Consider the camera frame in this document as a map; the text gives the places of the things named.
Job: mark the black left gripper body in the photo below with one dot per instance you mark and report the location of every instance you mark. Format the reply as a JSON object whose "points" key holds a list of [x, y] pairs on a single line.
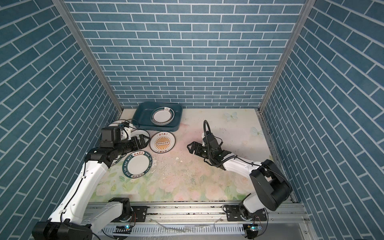
{"points": [[126, 146]]}

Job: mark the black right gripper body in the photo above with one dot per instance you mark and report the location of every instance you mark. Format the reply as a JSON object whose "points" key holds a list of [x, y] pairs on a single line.
{"points": [[206, 154]]}

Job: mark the teal plastic bin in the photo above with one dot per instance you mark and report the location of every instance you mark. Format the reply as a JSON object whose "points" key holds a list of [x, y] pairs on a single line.
{"points": [[142, 117]]}

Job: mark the green striped rim plate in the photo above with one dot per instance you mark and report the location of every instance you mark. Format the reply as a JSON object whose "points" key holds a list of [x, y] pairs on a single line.
{"points": [[162, 116]]}

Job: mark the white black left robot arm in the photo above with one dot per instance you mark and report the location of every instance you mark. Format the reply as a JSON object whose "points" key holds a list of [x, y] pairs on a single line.
{"points": [[65, 223]]}

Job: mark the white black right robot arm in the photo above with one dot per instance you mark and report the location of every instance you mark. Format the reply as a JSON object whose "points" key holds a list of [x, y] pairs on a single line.
{"points": [[271, 187]]}

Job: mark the green lettered rim plate left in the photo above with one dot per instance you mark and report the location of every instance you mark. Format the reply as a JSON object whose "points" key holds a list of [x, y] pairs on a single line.
{"points": [[118, 159]]}

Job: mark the green lettered rim plate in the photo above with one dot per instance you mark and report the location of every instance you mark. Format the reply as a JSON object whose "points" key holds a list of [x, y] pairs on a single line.
{"points": [[137, 164], [118, 159]]}

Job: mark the orange sunburst plate far left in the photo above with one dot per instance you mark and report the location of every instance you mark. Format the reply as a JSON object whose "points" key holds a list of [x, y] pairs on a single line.
{"points": [[116, 124]]}

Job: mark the orange sunburst plate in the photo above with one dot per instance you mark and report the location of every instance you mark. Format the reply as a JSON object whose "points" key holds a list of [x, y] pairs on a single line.
{"points": [[116, 124], [162, 142]]}

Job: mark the white plate green flower outline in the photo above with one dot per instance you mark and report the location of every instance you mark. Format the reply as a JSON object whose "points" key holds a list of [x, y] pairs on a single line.
{"points": [[140, 139]]}

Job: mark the green lettered rim plate centre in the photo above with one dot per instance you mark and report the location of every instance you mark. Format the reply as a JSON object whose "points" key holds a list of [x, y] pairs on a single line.
{"points": [[137, 164]]}

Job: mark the orange sunburst plate middle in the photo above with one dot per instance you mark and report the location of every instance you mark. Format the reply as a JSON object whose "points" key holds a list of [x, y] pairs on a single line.
{"points": [[162, 142]]}

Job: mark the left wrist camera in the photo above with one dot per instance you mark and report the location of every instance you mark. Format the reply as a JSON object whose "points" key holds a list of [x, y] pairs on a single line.
{"points": [[125, 128]]}

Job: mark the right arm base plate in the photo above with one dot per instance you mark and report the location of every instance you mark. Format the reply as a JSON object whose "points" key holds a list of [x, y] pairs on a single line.
{"points": [[235, 213]]}

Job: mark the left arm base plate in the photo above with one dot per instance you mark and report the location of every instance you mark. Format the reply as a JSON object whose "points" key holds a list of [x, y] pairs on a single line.
{"points": [[134, 214]]}

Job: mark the aluminium mounting rail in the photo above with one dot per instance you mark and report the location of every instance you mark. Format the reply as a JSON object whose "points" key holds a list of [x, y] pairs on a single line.
{"points": [[211, 213]]}

